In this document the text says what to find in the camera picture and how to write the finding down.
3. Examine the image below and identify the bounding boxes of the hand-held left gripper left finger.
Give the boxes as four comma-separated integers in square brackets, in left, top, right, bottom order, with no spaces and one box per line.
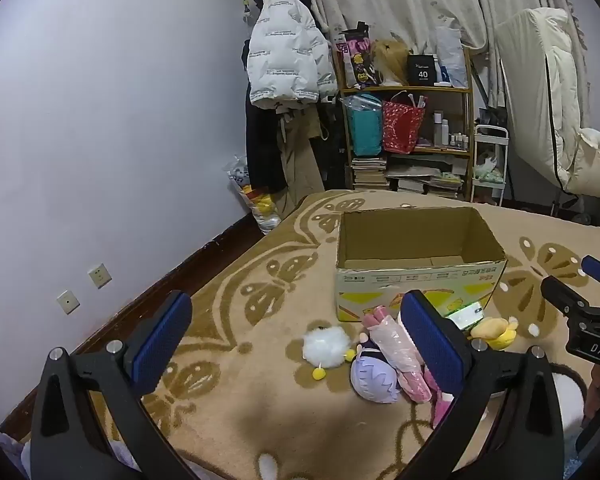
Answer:
[30,290,193,480]

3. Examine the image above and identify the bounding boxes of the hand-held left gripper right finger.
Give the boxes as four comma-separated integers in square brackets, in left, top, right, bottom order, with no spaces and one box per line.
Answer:
[395,289,566,480]

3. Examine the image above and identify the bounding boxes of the pink bear plush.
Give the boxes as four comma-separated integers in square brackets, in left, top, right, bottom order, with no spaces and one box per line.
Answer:
[425,367,455,428]

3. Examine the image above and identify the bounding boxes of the purple haired plush doll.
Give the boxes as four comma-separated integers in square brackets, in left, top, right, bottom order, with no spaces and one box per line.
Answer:
[350,332,406,405]

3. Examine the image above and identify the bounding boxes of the printed cardboard box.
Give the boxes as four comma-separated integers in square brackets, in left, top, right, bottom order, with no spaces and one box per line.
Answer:
[335,206,508,323]

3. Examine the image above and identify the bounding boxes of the pink swirl squishy roll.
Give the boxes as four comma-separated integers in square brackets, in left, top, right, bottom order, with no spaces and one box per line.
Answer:
[362,305,433,403]

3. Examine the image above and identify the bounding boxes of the white green packet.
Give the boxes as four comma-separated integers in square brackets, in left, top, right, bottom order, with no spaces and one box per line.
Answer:
[447,304,486,332]

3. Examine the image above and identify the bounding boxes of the yellow plush toy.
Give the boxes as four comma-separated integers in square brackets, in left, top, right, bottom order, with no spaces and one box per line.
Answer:
[470,316,518,351]

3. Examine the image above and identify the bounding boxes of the black and white plush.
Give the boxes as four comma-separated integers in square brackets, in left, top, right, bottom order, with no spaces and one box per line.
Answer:
[550,365,588,433]

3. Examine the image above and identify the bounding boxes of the white fluffy plush toy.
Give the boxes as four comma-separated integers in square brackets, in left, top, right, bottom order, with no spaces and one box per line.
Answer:
[302,325,357,381]

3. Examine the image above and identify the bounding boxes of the pale green packs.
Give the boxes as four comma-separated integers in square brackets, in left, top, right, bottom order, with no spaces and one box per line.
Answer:
[475,152,506,183]

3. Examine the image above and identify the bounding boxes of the white trolley cart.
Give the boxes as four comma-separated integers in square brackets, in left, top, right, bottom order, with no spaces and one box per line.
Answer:
[470,125,510,206]

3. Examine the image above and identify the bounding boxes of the clear plastic bag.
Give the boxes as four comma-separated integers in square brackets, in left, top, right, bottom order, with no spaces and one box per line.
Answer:
[226,155,283,235]

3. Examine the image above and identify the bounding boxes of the pile of papers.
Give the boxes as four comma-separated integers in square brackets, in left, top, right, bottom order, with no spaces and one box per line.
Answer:
[386,157,468,198]

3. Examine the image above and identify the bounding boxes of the stack of books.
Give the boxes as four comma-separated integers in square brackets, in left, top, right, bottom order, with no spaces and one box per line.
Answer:
[351,156,388,191]

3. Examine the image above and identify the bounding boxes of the row of small bottles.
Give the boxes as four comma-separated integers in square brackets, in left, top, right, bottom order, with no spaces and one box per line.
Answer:
[432,111,471,151]

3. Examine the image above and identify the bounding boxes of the black hanging coat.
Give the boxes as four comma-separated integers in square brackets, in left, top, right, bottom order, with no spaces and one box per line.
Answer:
[242,40,287,193]

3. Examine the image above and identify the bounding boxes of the wooden shelf unit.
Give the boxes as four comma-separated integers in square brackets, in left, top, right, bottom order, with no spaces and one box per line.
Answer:
[332,45,476,201]

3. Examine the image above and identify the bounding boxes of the red patterned bag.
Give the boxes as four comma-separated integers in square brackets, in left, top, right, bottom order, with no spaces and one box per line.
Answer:
[381,91,426,155]

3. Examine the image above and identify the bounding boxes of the khaki hanging trousers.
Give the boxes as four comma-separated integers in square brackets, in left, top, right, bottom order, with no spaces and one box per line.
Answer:
[275,105,327,217]

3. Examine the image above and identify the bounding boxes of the teal bag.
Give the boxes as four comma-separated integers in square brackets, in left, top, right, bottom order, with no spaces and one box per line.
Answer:
[341,94,384,157]

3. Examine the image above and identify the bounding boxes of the white plastic bag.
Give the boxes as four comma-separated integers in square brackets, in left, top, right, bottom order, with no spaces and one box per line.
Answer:
[435,26,468,87]

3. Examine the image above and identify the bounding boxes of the black box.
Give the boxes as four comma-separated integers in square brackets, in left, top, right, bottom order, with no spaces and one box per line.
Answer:
[406,53,438,86]

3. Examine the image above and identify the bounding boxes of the blonde wig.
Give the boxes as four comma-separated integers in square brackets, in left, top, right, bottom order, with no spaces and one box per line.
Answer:
[372,39,411,86]

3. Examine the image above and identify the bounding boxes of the pink printed package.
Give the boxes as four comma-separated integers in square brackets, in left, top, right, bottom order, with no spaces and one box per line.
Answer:
[336,22,383,90]

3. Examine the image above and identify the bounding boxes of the white puffer jacket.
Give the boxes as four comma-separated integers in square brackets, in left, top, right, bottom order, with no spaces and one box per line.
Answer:
[246,0,338,110]

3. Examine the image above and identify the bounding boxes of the beige wall power socket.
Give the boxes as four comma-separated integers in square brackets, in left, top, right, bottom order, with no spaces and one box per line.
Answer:
[87,263,112,289]

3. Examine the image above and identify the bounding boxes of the beige wall jack plate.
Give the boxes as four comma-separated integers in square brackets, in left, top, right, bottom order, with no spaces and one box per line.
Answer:
[56,290,80,314]

